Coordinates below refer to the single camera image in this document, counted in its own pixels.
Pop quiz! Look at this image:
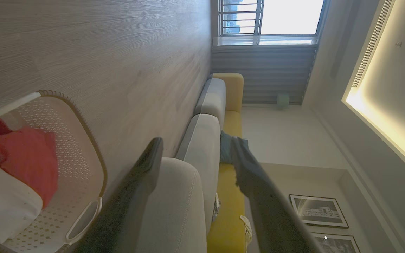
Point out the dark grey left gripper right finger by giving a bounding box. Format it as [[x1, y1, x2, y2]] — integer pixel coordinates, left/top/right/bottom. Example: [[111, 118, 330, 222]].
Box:
[[231, 137, 324, 253]]

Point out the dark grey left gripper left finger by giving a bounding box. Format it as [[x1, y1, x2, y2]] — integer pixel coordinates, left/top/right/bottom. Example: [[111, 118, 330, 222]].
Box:
[[72, 137, 164, 253]]

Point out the red garment with white lining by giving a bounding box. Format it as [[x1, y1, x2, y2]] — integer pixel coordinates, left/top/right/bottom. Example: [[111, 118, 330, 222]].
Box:
[[0, 118, 59, 209]]

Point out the red white lettered garment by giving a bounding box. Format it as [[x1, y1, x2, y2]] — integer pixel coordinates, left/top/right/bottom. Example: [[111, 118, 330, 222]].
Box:
[[0, 164, 44, 244]]

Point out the grey sofa seat cushion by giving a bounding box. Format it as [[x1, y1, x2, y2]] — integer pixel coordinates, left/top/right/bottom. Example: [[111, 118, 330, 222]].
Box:
[[132, 157, 207, 253], [194, 78, 227, 131], [175, 113, 221, 234]]

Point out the grey-blue cloth garment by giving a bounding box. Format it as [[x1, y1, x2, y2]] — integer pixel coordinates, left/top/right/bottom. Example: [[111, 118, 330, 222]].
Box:
[[219, 130, 249, 165]]

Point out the beige patterned cloth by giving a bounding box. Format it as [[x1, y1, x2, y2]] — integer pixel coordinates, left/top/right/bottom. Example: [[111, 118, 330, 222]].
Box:
[[239, 215, 253, 253], [212, 192, 221, 222]]

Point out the black framed picture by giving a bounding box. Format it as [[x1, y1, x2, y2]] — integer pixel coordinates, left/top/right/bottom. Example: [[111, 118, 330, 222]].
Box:
[[289, 194, 349, 229], [311, 232, 361, 253]]

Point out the white perforated laundry basket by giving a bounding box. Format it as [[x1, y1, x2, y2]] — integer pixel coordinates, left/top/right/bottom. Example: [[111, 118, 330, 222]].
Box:
[[0, 90, 108, 253]]

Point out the window with metal railing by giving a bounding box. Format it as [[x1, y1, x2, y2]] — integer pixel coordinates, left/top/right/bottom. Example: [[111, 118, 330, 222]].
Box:
[[218, 0, 330, 38]]

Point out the long ceiling air vent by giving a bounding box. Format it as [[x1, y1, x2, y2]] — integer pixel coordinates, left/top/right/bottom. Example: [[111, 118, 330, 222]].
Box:
[[352, 0, 395, 88]]

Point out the pale green wall device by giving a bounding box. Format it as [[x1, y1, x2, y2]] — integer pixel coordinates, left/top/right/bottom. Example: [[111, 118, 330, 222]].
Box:
[[276, 93, 290, 110]]

